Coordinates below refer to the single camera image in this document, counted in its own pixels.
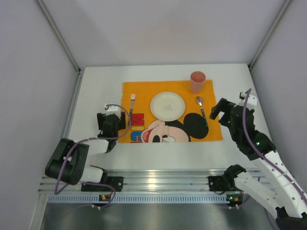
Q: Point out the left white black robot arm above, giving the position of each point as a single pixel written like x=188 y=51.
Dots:
x=72 y=156

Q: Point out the aluminium rail frame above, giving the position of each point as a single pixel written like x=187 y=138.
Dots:
x=156 y=181

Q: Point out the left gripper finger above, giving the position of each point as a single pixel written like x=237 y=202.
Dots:
x=123 y=121
x=100 y=120

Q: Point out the orange Mickey Mouse placemat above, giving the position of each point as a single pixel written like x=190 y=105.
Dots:
x=145 y=128

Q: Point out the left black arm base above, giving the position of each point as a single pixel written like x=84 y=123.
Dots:
x=114 y=181

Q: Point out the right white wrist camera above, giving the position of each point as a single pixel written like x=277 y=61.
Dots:
x=249 y=98

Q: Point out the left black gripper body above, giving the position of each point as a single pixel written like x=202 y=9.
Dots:
x=111 y=120

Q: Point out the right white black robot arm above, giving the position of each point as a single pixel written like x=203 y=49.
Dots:
x=286 y=202

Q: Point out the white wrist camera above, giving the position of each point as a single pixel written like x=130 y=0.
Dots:
x=112 y=109
x=249 y=98

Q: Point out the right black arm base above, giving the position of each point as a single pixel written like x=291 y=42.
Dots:
x=223 y=183

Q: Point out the perforated grey cable duct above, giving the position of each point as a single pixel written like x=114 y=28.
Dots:
x=210 y=198

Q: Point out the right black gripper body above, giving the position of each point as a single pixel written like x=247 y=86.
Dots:
x=227 y=112

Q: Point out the metal fork green handle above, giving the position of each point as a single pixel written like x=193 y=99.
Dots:
x=132 y=102

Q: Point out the pink plastic cup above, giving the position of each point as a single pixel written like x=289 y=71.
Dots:
x=197 y=80

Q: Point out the metal spoon green handle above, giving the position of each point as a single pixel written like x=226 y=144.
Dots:
x=199 y=100

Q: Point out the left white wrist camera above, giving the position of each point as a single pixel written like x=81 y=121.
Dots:
x=112 y=109

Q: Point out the cream white plate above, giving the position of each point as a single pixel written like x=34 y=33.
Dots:
x=167 y=106

